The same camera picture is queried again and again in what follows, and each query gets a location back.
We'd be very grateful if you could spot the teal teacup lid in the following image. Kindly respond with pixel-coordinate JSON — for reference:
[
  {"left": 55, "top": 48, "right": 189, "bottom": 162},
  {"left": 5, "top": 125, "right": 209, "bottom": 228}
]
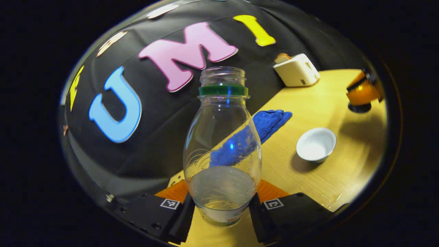
[{"left": 348, "top": 102, "right": 372, "bottom": 114}]

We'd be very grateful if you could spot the white teacup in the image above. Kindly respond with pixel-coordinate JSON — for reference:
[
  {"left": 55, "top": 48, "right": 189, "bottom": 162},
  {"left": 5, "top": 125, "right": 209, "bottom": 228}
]
[{"left": 296, "top": 128, "right": 337, "bottom": 164}]

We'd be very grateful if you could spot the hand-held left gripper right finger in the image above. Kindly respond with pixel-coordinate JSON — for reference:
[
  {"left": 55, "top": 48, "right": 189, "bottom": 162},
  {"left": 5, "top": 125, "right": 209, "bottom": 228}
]
[{"left": 249, "top": 178, "right": 348, "bottom": 246}]

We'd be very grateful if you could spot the blue towel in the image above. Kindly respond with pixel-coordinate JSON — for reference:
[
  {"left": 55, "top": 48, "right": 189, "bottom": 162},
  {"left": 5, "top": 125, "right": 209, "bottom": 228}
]
[{"left": 209, "top": 109, "right": 293, "bottom": 167}]

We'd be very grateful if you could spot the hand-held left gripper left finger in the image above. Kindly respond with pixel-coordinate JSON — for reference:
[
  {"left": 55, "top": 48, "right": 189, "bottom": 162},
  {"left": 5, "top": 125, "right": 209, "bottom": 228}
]
[{"left": 113, "top": 179, "right": 196, "bottom": 245}]

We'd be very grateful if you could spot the black backdrop cloth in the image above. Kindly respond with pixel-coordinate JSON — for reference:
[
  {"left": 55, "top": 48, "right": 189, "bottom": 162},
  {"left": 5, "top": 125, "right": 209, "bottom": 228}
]
[{"left": 60, "top": 0, "right": 369, "bottom": 206}]

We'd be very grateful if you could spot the clear plastic water bottle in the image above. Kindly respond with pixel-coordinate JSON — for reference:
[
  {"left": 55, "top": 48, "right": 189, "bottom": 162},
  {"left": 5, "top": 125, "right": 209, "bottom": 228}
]
[{"left": 183, "top": 66, "right": 263, "bottom": 228}]

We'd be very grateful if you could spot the white toaster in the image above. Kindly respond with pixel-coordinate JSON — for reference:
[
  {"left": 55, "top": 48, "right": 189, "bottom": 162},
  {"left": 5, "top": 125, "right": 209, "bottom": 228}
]
[{"left": 273, "top": 53, "right": 320, "bottom": 87}]

